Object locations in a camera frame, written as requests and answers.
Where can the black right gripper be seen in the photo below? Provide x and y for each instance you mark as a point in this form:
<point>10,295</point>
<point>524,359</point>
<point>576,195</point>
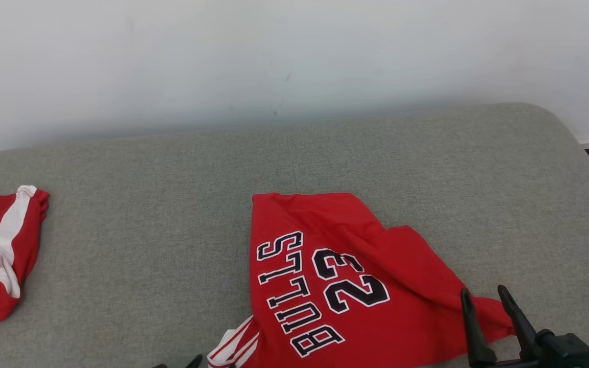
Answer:
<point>509,364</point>

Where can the grey fabric sofa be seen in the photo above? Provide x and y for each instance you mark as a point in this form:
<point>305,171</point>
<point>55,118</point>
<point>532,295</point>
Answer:
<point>146,204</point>

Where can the red Bulls jersey shirt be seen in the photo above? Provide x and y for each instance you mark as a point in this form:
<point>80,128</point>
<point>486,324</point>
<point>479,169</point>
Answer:
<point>376,255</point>

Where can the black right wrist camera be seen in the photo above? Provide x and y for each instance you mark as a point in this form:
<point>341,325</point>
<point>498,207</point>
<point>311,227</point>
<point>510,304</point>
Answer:
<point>568,352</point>

